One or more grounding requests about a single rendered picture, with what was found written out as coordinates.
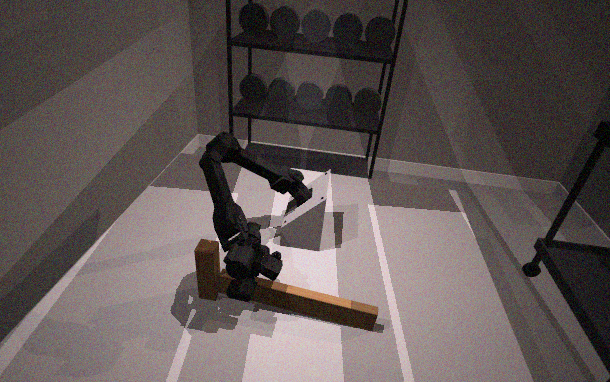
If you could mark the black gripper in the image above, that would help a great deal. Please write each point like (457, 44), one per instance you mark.
(243, 289)

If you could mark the brown wooden board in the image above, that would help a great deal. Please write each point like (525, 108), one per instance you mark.
(308, 302)

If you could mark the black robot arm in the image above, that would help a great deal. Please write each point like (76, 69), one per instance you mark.
(228, 217)

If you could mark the dark brown wooden post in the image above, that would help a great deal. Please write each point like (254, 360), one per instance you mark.
(207, 260)

